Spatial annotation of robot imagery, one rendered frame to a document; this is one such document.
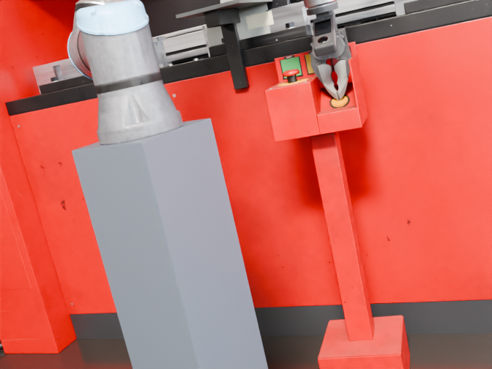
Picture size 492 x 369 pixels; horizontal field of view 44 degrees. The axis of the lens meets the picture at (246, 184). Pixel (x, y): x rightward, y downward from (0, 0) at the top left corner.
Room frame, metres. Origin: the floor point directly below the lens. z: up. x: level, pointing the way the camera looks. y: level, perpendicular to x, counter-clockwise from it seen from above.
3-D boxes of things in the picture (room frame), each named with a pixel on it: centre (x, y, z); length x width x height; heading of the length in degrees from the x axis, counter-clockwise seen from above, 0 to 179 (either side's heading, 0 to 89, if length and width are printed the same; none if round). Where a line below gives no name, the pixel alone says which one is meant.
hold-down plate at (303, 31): (1.81, -0.13, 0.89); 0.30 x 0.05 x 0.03; 66
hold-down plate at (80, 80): (2.08, 0.46, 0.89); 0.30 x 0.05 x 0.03; 66
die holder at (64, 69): (2.11, 0.39, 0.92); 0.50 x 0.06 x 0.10; 66
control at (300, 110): (1.44, -0.21, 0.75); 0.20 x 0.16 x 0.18; 72
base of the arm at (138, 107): (1.10, 0.16, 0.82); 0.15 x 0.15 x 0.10
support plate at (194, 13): (1.75, -0.05, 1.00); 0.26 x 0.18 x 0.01; 156
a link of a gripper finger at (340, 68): (1.43, -0.27, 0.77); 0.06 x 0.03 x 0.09; 161
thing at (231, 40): (1.71, -0.04, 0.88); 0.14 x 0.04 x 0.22; 156
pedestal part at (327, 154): (1.44, -0.21, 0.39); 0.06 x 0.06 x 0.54; 72
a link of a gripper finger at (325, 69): (1.44, -0.24, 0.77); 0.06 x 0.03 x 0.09; 161
